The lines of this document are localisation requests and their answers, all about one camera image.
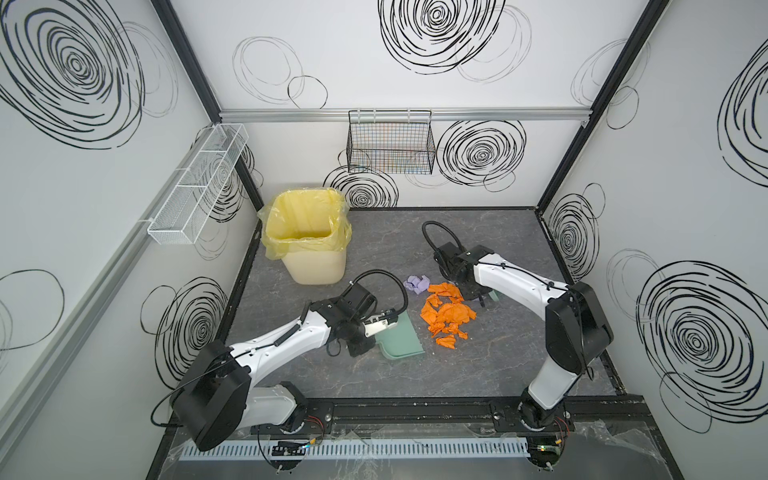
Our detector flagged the aluminium wall rail back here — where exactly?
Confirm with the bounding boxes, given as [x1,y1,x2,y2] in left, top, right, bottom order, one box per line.
[220,107,592,123]

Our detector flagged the aluminium wall rail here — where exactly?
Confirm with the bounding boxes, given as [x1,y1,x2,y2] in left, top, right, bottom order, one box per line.
[0,128,217,448]
[220,107,592,123]

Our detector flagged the purple paper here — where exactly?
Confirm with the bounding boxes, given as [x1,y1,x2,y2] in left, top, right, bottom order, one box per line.
[404,275,431,295]

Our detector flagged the black wire basket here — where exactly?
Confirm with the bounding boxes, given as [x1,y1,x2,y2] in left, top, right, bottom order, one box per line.
[345,120,437,175]

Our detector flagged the green dustpan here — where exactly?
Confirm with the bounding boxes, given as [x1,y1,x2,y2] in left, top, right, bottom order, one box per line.
[375,312,425,360]

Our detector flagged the white slotted cable duct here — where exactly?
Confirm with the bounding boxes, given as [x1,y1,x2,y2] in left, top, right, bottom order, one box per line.
[179,437,530,461]

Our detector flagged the orange paper scrap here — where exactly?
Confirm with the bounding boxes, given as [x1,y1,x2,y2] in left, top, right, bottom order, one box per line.
[420,302,477,349]

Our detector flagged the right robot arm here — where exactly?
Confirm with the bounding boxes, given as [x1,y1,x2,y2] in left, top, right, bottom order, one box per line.
[421,220,614,431]

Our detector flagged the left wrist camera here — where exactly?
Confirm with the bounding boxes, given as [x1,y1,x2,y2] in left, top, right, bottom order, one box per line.
[362,309,398,338]

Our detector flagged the aluminium wall rail left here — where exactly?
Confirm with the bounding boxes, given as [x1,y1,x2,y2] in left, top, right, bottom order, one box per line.
[0,128,217,448]

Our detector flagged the white wire shelf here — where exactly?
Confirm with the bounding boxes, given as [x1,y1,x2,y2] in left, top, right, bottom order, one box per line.
[147,123,248,246]

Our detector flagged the black front rail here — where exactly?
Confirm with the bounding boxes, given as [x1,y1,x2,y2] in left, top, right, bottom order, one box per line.
[170,395,655,430]

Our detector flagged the cream trash bin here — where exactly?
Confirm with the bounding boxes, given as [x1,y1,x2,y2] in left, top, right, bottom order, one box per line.
[281,242,347,286]

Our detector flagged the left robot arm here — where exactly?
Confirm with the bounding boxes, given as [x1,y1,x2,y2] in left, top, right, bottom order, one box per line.
[169,271,409,451]

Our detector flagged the yellow plastic bin liner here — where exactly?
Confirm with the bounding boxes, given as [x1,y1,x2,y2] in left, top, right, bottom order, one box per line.
[258,188,352,260]

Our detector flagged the orange paper scraps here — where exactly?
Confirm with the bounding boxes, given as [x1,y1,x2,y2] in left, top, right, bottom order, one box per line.
[427,282,464,302]

